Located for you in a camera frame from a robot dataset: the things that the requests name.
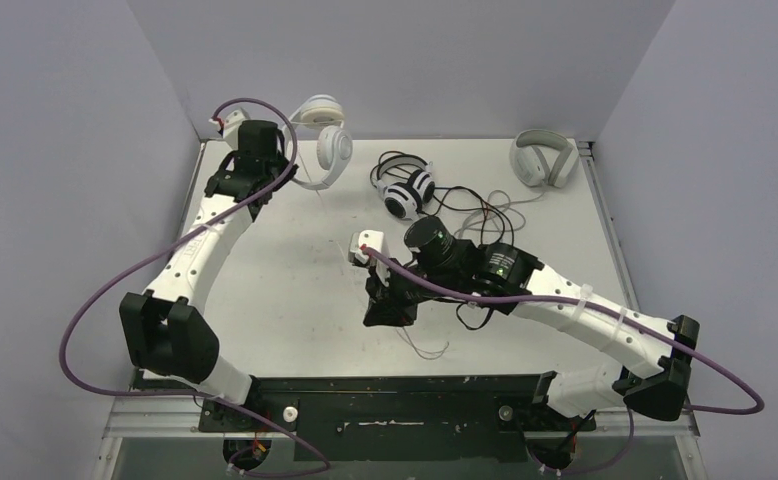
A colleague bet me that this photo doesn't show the white wired headphones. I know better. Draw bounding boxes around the white wired headphones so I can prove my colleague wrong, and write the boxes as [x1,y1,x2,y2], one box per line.
[282,93,453,362]

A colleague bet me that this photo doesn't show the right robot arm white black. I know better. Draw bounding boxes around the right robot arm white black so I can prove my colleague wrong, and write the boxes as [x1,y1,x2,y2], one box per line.
[348,216,700,428]

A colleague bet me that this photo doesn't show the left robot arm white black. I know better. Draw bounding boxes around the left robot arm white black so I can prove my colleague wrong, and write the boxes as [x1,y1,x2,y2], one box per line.
[119,120,290,430]

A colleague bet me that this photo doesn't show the black and white headphones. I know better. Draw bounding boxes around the black and white headphones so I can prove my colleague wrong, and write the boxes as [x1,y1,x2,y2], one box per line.
[369,150,516,266]

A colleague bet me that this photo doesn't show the grey white over-ear headphones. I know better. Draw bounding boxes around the grey white over-ear headphones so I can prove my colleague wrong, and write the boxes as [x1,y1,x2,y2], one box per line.
[455,129,581,233]

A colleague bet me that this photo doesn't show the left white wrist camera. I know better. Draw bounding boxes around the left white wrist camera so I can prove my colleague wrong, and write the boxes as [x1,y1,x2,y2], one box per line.
[209,108,251,150]

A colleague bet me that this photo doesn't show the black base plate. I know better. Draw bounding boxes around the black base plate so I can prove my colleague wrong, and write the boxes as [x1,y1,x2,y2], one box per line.
[130,374,629,465]

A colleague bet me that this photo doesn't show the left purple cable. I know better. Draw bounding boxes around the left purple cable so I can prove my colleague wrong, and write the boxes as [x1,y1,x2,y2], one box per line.
[58,97,334,480]

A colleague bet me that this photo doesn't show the purple cable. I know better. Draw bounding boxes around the purple cable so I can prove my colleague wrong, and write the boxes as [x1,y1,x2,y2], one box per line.
[58,97,334,480]
[361,245,766,477]

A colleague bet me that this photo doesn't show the aluminium rail frame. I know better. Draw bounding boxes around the aluminium rail frame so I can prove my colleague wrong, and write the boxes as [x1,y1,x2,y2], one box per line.
[106,139,705,479]

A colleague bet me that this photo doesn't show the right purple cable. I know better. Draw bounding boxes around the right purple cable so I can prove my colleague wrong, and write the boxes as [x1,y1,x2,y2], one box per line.
[361,245,766,477]

